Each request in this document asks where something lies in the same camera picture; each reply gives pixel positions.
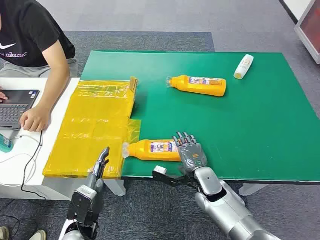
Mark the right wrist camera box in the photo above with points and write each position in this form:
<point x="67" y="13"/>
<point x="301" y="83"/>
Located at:
<point x="164" y="175"/>

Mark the person's right hand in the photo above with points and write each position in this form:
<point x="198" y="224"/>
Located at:
<point x="2" y="96"/>

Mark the dark grey laptop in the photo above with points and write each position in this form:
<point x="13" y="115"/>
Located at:
<point x="15" y="106"/>

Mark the green table mat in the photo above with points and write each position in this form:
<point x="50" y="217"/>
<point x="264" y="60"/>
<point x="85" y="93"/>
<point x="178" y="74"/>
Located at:
<point x="250" y="132"/>

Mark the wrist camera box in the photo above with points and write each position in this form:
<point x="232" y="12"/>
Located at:
<point x="164" y="175"/>
<point x="84" y="202"/>

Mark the white table leg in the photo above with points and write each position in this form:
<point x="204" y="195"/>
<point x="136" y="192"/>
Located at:
<point x="116" y="187"/>
<point x="252" y="189"/>

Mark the small white bottle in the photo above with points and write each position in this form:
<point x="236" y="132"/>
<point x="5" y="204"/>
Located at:
<point x="244" y="66"/>

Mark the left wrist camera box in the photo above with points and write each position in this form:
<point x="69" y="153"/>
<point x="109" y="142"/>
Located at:
<point x="84" y="202"/>

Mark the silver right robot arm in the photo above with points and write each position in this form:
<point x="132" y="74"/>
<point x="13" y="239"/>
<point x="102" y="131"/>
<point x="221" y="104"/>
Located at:
<point x="225" y="205"/>

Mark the person's left hand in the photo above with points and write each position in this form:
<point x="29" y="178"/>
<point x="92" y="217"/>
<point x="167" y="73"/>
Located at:
<point x="33" y="120"/>

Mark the person's left forearm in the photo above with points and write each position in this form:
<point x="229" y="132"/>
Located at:
<point x="55" y="86"/>

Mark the brown cardboard piece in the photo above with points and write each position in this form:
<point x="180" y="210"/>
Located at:
<point x="133" y="86"/>

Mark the orange bottle with clear cap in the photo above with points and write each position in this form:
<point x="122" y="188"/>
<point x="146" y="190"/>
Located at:
<point x="145" y="150"/>
<point x="197" y="86"/>

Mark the beige shoe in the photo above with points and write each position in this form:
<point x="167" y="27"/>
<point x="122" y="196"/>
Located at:
<point x="38" y="236"/>
<point x="4" y="233"/>

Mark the white side table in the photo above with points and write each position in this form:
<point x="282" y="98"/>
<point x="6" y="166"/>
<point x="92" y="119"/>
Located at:
<point x="55" y="132"/>

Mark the person's hand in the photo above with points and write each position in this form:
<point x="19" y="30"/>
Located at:
<point x="2" y="96"/>
<point x="33" y="120"/>

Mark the yellow plastic film sheet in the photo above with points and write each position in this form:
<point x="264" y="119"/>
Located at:
<point x="95" y="126"/>

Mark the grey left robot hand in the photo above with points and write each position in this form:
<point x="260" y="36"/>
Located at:
<point x="100" y="169"/>

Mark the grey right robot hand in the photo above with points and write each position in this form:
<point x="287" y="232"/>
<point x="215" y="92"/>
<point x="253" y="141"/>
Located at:
<point x="192" y="154"/>

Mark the white framed panel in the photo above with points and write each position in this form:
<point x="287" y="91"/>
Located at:
<point x="309" y="30"/>

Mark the person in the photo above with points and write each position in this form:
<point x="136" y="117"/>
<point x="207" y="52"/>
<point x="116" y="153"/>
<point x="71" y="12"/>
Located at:
<point x="27" y="30"/>

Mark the teal plastic object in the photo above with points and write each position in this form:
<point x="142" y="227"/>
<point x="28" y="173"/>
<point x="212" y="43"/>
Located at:
<point x="4" y="144"/>

